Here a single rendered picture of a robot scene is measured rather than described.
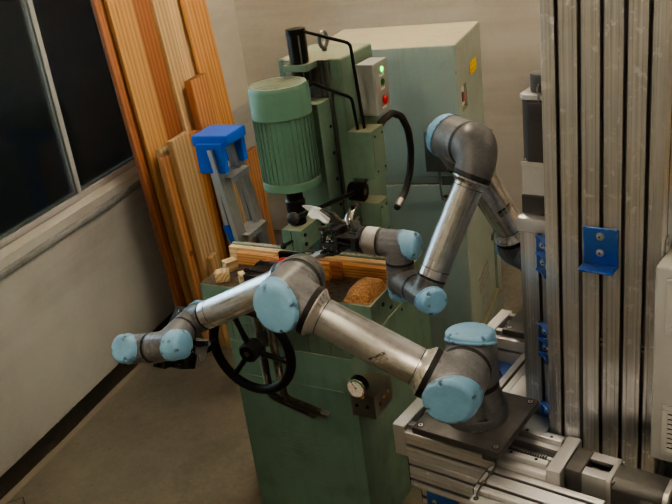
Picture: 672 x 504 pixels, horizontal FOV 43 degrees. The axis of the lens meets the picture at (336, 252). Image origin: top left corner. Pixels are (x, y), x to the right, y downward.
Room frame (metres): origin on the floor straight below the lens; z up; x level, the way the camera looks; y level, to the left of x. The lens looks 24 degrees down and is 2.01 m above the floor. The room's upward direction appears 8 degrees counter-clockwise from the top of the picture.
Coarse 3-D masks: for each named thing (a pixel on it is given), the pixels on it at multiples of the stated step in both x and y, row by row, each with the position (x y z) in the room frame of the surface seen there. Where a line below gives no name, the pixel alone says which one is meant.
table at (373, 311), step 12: (240, 264) 2.52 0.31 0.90; (204, 288) 2.41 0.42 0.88; (216, 288) 2.38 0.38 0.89; (228, 288) 2.36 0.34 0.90; (336, 288) 2.25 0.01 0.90; (348, 288) 2.24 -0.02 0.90; (336, 300) 2.17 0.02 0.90; (384, 300) 2.18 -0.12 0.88; (360, 312) 2.12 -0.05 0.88; (372, 312) 2.11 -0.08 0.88; (252, 324) 2.20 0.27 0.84
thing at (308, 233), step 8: (288, 224) 2.41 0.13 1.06; (304, 224) 2.39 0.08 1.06; (312, 224) 2.40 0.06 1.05; (288, 232) 2.36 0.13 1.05; (296, 232) 2.35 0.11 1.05; (304, 232) 2.36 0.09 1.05; (312, 232) 2.40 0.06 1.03; (320, 232) 2.44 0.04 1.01; (288, 240) 2.37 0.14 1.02; (296, 240) 2.35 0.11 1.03; (304, 240) 2.35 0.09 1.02; (312, 240) 2.39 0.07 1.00; (288, 248) 2.37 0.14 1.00; (296, 248) 2.35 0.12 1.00; (304, 248) 2.35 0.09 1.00
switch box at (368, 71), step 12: (372, 60) 2.61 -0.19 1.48; (384, 60) 2.61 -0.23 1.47; (360, 72) 2.57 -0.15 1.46; (372, 72) 2.55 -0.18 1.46; (384, 72) 2.61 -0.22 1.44; (360, 84) 2.57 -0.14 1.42; (372, 84) 2.55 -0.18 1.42; (384, 84) 2.60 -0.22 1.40; (372, 96) 2.55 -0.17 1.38; (372, 108) 2.55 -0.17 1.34; (384, 108) 2.59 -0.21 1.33
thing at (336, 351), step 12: (420, 264) 2.61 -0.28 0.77; (384, 312) 2.35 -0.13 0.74; (228, 324) 2.37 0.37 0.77; (240, 336) 2.35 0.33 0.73; (252, 336) 2.33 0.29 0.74; (288, 336) 2.26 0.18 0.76; (300, 336) 2.23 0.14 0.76; (312, 336) 2.21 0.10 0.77; (300, 348) 2.24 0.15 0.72; (312, 348) 2.21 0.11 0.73; (324, 348) 2.19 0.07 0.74; (336, 348) 2.17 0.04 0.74
